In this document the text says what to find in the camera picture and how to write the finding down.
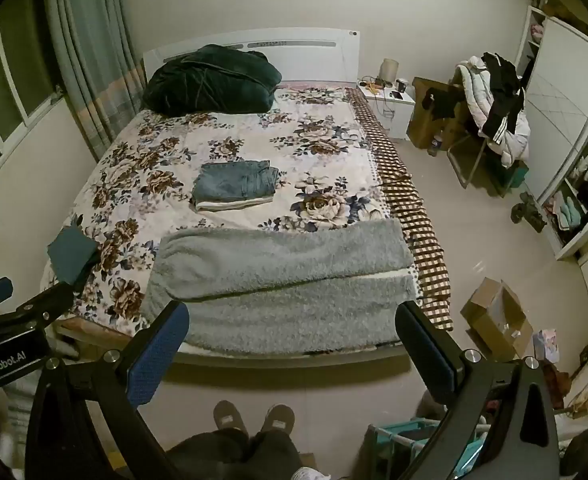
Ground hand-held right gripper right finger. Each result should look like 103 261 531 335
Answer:
395 301 560 480

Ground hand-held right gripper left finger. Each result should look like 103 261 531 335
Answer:
24 300 191 480

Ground grey fluffy pants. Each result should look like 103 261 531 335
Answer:
146 219 419 356

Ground folded teal cloth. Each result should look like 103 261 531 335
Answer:
47 225 102 286

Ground open brown cardboard box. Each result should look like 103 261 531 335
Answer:
460 277 535 361

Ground teal storage rack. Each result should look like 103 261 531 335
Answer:
364 417 490 480

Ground person's left slipper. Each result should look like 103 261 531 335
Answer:
213 400 249 433

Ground person's slipper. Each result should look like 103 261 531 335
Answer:
213 400 249 433
261 404 296 433

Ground pink white package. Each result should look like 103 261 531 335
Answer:
533 329 560 362

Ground person's legs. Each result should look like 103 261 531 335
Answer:
166 427 305 480

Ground person's right slipper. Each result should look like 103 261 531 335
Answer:
261 404 296 433

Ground brown checkered bedsheet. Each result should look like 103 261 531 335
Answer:
346 87 455 332

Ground dark shoes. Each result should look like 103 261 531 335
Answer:
510 192 547 233

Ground folded blue jeans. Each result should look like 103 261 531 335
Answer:
191 160 281 212

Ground green box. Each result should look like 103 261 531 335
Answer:
499 160 530 188

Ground white framed window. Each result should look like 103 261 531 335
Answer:
0 0 67 181

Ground tall brown cardboard box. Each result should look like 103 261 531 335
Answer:
406 76 467 151

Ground white nightstand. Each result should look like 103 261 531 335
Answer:
358 79 417 142

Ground floral blanket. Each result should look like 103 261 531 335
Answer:
41 85 415 341

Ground black garment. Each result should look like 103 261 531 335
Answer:
421 86 467 121

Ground grey-green curtain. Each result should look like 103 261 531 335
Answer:
44 0 147 161

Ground chair piled with clothes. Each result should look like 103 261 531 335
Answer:
456 56 531 168

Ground dark green duvet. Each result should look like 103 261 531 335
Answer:
142 44 282 117

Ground white wardrobe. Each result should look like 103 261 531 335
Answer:
516 0 588 261

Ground black clothes pile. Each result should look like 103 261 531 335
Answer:
481 52 525 143

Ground white bed headboard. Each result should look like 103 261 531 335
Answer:
141 27 361 86

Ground metal chair frame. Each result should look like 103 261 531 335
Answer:
446 130 505 188

